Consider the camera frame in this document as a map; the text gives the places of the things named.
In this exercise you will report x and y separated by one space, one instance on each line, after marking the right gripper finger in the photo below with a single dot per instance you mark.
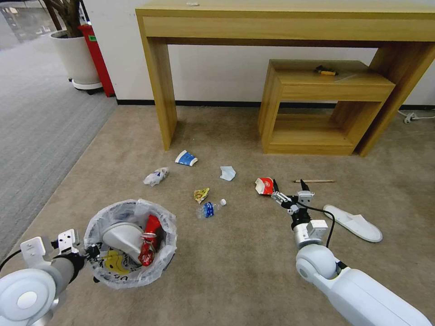
304 186
280 197

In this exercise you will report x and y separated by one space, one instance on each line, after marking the trash bin with clear liner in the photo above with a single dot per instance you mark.
163 220

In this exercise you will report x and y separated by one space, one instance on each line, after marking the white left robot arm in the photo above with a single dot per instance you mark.
27 292

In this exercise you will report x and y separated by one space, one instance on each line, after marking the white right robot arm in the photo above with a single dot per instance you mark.
357 295

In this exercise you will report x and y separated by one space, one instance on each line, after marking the thin wooden stick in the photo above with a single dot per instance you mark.
314 181

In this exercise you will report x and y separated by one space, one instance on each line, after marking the red white paper cup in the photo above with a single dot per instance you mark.
264 186

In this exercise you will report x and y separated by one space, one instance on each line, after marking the yellow smiley wrapper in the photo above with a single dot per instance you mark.
115 265

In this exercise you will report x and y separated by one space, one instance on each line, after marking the white slipper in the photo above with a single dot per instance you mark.
122 239
353 223

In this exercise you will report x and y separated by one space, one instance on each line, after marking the crushed red drink can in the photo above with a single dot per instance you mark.
151 225

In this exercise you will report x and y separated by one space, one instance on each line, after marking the clear plastic water bottle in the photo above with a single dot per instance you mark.
206 210

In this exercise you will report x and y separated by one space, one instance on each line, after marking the yellow snack wrapper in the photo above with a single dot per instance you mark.
201 195

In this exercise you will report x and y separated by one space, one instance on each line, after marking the small wooden shelf stool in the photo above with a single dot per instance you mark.
323 91

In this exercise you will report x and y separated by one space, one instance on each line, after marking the crumpled white plastic bag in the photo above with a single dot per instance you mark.
155 176

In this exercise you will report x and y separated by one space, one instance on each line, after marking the blue white paper cup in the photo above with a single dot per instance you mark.
186 158

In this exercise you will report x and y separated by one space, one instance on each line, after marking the small brown black object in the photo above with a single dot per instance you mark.
327 71

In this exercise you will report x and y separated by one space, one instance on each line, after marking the white power strip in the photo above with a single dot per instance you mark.
409 117

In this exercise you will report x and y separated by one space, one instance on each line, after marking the large wooden desk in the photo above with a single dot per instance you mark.
272 27

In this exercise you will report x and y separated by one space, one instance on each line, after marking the white wheeled pot base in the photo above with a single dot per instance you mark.
86 86

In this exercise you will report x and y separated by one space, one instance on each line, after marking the red cabinet with green label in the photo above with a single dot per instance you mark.
98 61

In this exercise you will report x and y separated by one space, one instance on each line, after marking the white plant pot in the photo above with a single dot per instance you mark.
74 57

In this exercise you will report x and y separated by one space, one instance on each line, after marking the small white crumpled scrap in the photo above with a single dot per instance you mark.
192 4

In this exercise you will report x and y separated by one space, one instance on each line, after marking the brown plant trunk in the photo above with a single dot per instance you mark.
66 18

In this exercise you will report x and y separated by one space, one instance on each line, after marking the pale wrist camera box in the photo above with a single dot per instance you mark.
306 197
67 239

